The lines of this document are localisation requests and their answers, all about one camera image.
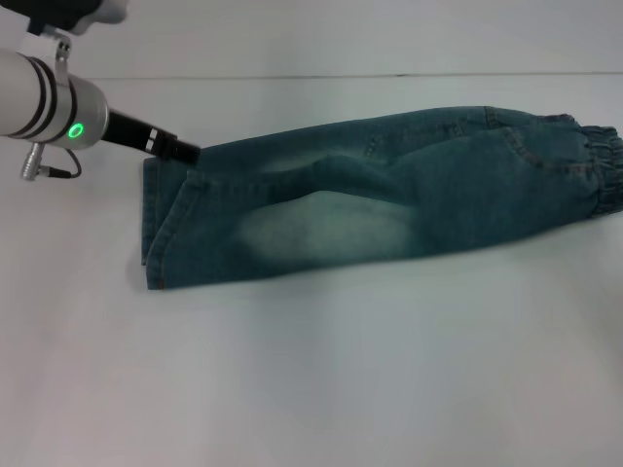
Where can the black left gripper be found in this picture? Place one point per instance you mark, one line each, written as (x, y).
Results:
(126, 132)

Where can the blue denim shorts with print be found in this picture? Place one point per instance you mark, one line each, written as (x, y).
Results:
(389, 204)

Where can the white and silver left arm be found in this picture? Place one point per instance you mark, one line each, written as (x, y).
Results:
(48, 102)

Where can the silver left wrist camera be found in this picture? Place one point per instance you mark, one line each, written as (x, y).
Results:
(58, 14)

